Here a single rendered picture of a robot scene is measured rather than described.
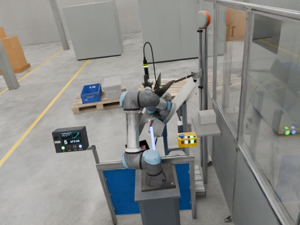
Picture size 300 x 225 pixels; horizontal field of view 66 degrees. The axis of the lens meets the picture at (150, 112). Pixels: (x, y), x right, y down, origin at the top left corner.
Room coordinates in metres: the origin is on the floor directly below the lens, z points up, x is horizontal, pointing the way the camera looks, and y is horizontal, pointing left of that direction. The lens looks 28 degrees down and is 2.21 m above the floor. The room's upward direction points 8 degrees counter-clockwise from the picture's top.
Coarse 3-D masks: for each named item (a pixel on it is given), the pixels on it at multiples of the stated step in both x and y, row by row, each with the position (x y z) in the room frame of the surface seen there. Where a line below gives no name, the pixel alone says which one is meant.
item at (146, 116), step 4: (144, 112) 1.92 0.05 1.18; (156, 112) 1.86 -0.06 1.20; (144, 116) 1.86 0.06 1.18; (148, 116) 1.83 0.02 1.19; (152, 116) 1.81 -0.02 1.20; (156, 116) 1.78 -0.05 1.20; (160, 116) 1.75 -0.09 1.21; (140, 120) 1.83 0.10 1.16; (144, 120) 1.79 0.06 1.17; (148, 120) 1.76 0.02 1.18; (152, 120) 1.74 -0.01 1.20; (140, 124) 1.77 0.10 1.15
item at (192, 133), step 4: (188, 132) 1.66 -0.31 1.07; (192, 132) 1.65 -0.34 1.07; (184, 136) 1.60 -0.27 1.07; (196, 136) 1.59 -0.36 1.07; (180, 140) 1.57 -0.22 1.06; (184, 140) 1.57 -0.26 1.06; (196, 140) 1.56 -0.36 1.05; (180, 144) 1.57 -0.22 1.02; (184, 144) 1.57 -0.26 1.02; (188, 144) 1.56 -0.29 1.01; (192, 144) 1.56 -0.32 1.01; (196, 144) 1.56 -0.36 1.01
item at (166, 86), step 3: (171, 81) 1.99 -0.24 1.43; (174, 81) 2.04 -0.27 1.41; (165, 84) 1.90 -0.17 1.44; (168, 84) 1.99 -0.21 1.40; (171, 84) 2.04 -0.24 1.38; (162, 87) 1.95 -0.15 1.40; (165, 87) 2.00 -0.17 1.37; (168, 87) 2.04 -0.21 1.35; (159, 90) 1.95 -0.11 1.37; (162, 90) 2.01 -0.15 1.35; (165, 90) 2.04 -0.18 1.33; (156, 93) 1.98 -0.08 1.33; (159, 93) 2.02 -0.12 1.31; (162, 93) 2.05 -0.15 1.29
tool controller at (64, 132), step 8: (64, 128) 1.73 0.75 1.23; (72, 128) 1.70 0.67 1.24; (80, 128) 1.67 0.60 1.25; (56, 136) 1.64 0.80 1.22; (64, 136) 1.64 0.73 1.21; (72, 136) 1.63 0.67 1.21; (80, 136) 1.62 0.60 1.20; (56, 144) 1.63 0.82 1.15; (72, 144) 1.61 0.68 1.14; (80, 144) 1.61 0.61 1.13; (88, 144) 1.69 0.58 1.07; (56, 152) 1.61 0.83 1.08
